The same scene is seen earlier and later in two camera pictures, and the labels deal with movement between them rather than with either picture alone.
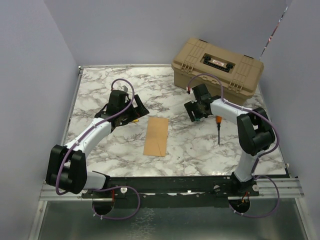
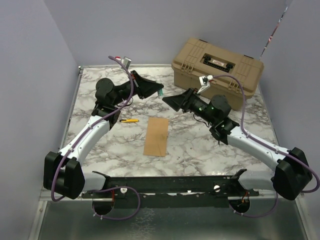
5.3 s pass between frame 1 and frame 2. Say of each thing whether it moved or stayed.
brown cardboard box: stayed
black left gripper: moved
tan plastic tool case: stayed
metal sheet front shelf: stayed
